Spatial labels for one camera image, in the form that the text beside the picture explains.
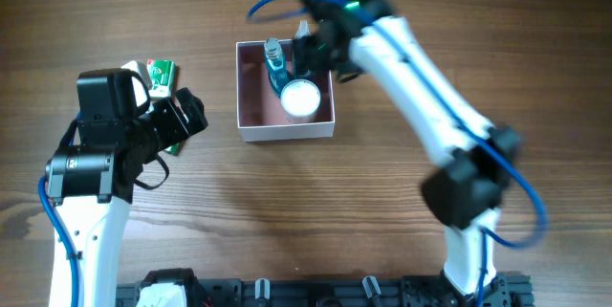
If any cotton swab round container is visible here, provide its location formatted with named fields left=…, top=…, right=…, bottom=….
left=280, top=79, right=321, bottom=124

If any green white soap box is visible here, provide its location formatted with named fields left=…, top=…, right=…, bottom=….
left=146, top=59, right=176, bottom=99

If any blue mouthwash bottle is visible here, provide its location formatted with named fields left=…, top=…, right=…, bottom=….
left=264, top=37, right=292, bottom=97

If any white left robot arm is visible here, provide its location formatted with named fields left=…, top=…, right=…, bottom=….
left=38, top=88, right=208, bottom=306

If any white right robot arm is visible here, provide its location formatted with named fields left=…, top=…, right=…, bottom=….
left=298, top=0, right=519, bottom=298

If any white box pink interior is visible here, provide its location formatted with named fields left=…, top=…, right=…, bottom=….
left=235, top=41, right=336, bottom=143

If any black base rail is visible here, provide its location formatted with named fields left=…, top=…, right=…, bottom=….
left=115, top=269, right=535, bottom=307

